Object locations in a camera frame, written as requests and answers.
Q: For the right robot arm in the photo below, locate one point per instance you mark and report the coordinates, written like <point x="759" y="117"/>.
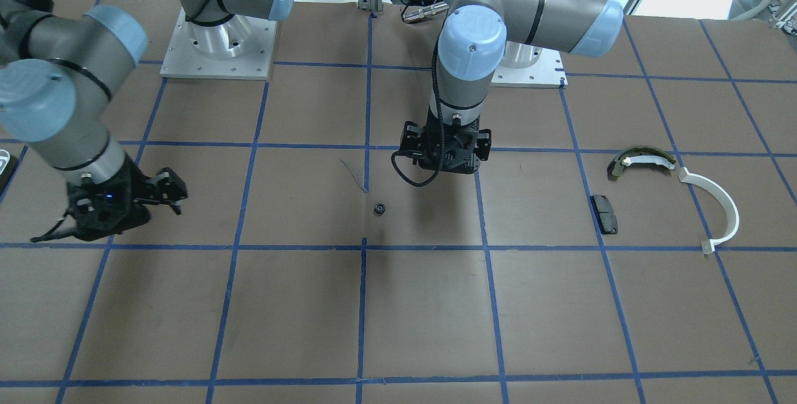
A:
<point x="58" y="76"/>

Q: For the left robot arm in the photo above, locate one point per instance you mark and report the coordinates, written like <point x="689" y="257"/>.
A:
<point x="469" y="49"/>

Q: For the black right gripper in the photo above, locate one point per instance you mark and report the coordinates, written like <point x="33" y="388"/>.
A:
<point x="138" y="187"/>

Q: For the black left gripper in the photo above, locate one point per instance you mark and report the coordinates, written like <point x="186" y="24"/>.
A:
<point x="411" y="137"/>

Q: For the black brake pad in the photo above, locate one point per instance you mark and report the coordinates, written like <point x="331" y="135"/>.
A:
<point x="605" y="214"/>

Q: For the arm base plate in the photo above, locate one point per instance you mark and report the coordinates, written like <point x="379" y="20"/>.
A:
<point x="240" y="49"/>
<point x="529" y="66"/>

